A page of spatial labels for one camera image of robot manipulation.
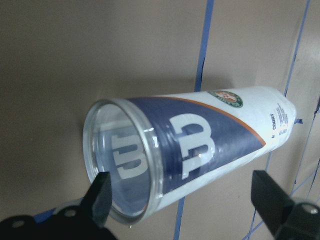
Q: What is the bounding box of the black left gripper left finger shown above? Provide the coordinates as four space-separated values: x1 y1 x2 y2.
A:
0 172 116 240

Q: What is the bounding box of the clear tennis ball can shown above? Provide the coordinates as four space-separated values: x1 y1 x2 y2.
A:
82 86 297 225

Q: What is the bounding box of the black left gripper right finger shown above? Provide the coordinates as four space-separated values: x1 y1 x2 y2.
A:
250 170 320 240

